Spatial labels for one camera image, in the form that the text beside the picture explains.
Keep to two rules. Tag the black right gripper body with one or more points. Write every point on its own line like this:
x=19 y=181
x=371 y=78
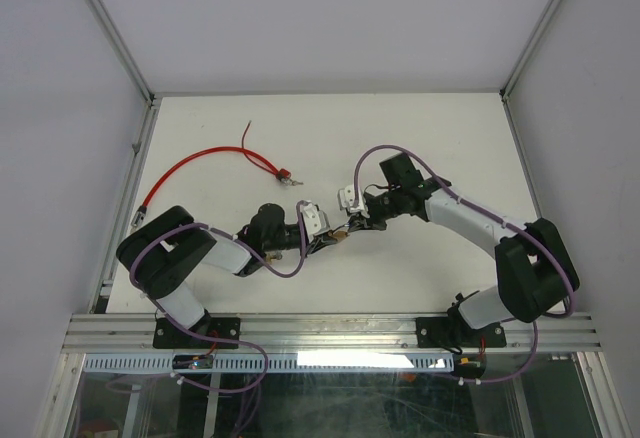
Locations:
x=385 y=203

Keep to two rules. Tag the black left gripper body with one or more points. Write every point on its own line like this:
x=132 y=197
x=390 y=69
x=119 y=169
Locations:
x=289 y=239

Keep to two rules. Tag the large brass padlock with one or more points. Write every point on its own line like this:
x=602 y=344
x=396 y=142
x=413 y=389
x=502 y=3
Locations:
x=335 y=237

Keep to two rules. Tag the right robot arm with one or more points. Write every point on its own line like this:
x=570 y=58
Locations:
x=535 y=275

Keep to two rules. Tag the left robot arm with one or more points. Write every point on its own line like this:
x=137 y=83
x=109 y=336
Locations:
x=162 y=254

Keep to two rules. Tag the small brass padlock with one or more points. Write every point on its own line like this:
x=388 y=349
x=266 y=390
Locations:
x=272 y=257

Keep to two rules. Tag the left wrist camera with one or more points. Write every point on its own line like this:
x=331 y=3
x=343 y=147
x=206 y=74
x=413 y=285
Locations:
x=315 y=221

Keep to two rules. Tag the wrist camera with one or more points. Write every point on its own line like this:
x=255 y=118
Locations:
x=351 y=201
x=315 y=221

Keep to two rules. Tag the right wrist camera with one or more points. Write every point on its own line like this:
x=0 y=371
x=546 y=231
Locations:
x=351 y=201

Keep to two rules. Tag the red cable lock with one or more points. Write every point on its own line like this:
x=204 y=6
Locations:
x=206 y=167

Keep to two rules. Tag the white slotted cable duct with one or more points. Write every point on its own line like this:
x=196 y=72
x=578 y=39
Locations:
x=331 y=361

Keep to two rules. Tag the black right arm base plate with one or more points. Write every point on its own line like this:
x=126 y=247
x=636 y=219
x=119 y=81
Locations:
x=454 y=335

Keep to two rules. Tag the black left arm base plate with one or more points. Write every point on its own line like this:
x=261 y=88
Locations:
x=168 y=336

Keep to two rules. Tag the aluminium mounting rail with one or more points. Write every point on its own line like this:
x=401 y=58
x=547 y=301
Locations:
x=146 y=332

